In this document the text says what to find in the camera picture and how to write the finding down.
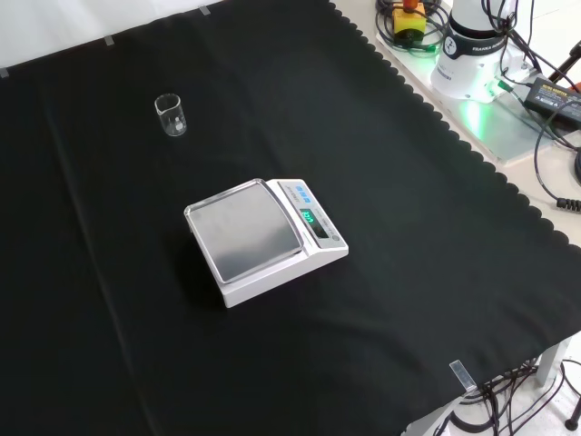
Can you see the yellow stop button box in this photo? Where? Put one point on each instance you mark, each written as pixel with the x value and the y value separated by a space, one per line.
pixel 409 21

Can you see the white electronic balance steel pan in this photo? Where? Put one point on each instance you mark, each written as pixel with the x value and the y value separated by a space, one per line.
pixel 265 239

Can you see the black power adapter brick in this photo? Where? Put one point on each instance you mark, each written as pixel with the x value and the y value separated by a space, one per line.
pixel 554 99

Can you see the grey metal base plate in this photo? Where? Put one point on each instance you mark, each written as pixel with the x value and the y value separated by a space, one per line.
pixel 495 125

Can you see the black bench cloth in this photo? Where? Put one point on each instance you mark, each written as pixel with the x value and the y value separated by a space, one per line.
pixel 254 227

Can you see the white table leg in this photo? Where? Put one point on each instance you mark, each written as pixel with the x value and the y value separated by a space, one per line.
pixel 550 363

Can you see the black tripod leg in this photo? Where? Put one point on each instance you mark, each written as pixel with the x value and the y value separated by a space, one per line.
pixel 562 69

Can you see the clear tape strip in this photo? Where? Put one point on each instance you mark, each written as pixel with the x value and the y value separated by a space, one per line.
pixel 462 376

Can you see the small clear glass beaker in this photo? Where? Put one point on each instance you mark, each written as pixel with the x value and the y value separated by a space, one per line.
pixel 171 115

